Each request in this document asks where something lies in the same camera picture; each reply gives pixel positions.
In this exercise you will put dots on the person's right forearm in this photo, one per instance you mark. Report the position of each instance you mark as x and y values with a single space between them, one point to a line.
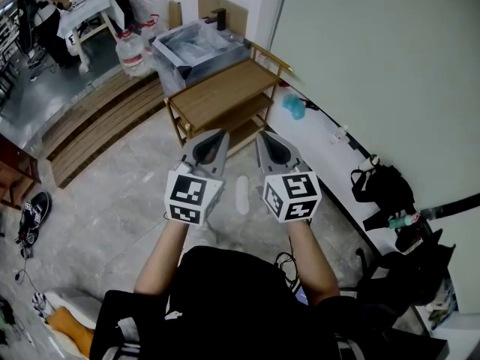
313 261

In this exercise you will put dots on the table with white cloth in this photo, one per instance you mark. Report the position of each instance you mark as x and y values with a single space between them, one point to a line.
92 13

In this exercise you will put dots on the black chair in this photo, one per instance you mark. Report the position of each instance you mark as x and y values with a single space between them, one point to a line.
412 272

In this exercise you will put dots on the wooden shelf rack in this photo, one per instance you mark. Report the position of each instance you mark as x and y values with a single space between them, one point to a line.
221 96

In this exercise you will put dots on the white slipper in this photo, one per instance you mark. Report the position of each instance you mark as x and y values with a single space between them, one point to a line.
242 195

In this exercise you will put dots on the person's black clothing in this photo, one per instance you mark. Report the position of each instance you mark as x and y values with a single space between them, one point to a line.
232 306

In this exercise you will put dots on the black device with markers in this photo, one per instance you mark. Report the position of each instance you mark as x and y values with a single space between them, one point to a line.
33 216

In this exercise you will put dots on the black faucet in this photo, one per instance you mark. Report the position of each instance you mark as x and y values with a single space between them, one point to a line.
218 18

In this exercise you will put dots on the wooden slat boards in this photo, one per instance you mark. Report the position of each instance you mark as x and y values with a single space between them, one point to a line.
101 114

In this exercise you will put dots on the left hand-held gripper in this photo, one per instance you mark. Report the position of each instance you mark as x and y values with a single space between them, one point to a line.
186 197

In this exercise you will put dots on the orange cushion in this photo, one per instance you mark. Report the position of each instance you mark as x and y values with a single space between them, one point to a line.
71 330

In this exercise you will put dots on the grey plastic-wrapped sink box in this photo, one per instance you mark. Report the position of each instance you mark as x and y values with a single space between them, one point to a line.
198 51

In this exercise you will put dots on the red-brown wooden furniture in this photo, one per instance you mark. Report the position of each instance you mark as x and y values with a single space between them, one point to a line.
17 171

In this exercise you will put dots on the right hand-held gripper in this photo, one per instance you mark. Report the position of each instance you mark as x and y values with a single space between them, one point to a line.
290 197

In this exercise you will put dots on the blue fluffy cloth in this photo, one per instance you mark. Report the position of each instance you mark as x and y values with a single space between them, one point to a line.
294 105

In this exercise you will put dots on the black bag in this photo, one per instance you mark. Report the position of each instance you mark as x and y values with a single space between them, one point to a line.
386 189

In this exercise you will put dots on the large clear water jug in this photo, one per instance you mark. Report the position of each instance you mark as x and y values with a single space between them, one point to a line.
130 53
150 32

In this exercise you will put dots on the small clear bottle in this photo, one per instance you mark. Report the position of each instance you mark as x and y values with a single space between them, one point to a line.
338 135

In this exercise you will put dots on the brown cardboard sheet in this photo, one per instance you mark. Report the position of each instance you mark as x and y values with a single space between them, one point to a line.
234 19

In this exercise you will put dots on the green bottle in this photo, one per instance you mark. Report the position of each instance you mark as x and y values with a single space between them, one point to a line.
403 221

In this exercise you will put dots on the white seat shell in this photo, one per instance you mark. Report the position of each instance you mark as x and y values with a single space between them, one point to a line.
75 302

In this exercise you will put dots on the person's left forearm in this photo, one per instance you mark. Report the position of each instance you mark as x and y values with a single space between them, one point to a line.
165 253

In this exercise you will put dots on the black pole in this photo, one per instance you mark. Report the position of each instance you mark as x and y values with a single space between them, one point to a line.
453 204

